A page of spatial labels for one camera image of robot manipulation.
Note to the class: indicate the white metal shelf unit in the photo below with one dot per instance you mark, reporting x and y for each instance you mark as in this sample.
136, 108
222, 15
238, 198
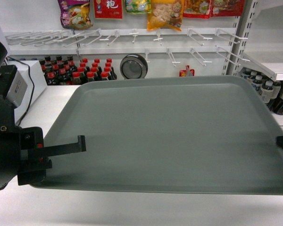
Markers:
220, 45

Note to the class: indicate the yellow snack bag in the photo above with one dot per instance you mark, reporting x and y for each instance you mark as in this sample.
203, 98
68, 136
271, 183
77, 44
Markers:
165, 13

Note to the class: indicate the dark bottle white cap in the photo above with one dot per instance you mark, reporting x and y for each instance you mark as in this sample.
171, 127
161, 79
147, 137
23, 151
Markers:
266, 91

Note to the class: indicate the grey silver serving tray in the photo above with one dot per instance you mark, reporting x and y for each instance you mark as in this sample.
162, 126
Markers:
207, 134

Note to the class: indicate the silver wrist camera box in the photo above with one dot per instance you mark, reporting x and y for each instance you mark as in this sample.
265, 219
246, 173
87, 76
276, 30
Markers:
12, 85

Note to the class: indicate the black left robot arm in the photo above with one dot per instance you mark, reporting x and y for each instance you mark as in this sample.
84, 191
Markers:
22, 151

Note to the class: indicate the red snack packet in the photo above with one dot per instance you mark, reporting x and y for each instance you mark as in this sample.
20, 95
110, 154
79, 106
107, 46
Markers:
108, 9

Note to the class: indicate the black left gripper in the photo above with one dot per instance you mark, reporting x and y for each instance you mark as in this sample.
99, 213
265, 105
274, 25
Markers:
14, 141

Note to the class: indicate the red cap soy bottle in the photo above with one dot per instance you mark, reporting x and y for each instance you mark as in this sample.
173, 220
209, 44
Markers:
90, 76

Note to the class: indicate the purple snack bag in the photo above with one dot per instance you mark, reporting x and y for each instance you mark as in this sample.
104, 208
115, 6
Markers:
74, 14

